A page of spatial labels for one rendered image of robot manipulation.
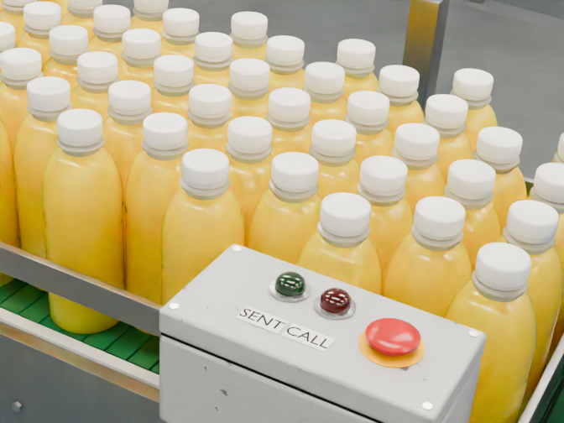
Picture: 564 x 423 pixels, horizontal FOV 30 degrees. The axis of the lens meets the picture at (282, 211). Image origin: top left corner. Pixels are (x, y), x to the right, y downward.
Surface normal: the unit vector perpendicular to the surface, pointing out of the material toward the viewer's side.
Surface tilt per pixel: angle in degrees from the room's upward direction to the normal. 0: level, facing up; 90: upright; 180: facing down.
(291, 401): 90
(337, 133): 0
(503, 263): 0
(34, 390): 90
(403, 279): 74
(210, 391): 90
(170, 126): 0
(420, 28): 90
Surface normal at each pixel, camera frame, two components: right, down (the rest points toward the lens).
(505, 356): 0.17, 0.39
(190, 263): -0.24, 0.50
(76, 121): 0.07, -0.85
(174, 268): -0.59, 0.39
